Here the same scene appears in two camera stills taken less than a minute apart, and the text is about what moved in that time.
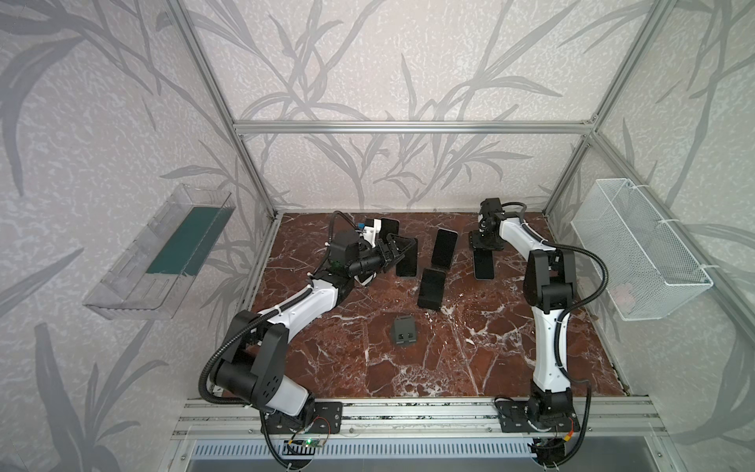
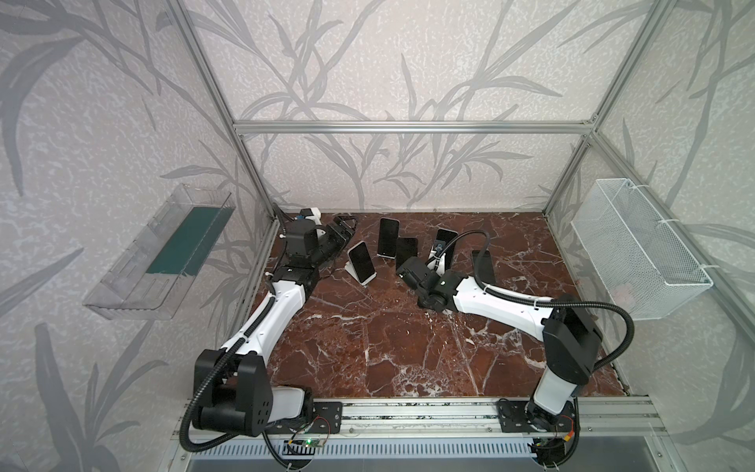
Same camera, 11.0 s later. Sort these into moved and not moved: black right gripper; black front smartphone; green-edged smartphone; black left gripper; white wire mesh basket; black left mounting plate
Moved: black right gripper; black left gripper
Not moved: green-edged smartphone; black front smartphone; white wire mesh basket; black left mounting plate
